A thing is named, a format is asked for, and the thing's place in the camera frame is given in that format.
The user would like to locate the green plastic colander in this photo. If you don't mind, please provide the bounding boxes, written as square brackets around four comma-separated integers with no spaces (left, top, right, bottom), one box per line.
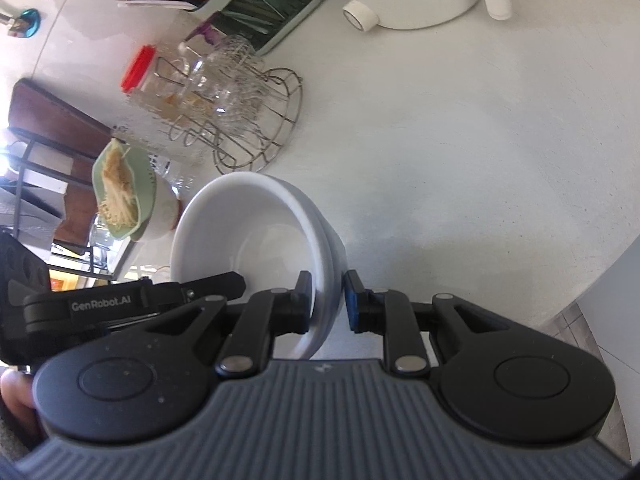
[91,138,157,242]

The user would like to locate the deep white bowl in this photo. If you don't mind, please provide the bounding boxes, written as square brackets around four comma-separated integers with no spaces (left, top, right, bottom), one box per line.
[131,180,181,243]

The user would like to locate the black dish rack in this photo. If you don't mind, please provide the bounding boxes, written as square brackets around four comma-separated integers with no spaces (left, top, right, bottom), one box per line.
[0,137,131,282]

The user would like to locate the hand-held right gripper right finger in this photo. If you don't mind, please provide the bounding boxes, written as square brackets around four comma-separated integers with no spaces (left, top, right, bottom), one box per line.
[344,270,531,376]

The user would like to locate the red lid plastic jar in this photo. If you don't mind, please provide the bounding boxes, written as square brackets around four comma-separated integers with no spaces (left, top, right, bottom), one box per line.
[121,45,201,116]

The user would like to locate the person's left hand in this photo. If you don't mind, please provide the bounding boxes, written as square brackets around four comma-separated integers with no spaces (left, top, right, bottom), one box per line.
[0,367,42,413]

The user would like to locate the purple plastic utensil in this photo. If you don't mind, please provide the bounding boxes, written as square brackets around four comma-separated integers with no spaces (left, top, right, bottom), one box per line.
[187,14,222,47]

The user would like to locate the white ceramic bowl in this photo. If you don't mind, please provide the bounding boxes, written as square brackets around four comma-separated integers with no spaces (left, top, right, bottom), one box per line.
[170,171,333,361]

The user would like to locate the teal pipe flange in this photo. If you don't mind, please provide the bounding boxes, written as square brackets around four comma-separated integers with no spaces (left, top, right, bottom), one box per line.
[10,8,42,39]

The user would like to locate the brown wooden cutting board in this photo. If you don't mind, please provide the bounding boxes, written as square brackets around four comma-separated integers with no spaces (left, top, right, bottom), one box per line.
[10,78,114,249]

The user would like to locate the round wire cup rack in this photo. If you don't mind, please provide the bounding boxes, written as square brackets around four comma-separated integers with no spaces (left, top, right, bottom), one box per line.
[155,52,304,175]

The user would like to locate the tall patterned drinking glass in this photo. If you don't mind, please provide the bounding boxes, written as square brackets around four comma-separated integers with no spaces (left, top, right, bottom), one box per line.
[114,119,207,193]

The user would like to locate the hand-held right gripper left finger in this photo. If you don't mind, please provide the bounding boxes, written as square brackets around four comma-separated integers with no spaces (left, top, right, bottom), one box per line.
[145,271,313,378]

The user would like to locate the green white chopstick holder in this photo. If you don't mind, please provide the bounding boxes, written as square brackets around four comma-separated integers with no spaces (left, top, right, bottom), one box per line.
[192,0,326,56]

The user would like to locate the clear glass cup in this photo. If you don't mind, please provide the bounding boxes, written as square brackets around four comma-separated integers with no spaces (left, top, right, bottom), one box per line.
[177,42,209,77]
[205,35,266,84]
[215,80,268,133]
[172,85,221,127]

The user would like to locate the pale yellow noodles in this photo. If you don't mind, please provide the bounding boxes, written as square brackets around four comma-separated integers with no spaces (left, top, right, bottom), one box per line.
[100,141,142,226]

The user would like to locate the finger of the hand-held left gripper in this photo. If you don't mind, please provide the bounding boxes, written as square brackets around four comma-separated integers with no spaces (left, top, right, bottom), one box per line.
[182,271,247,307]

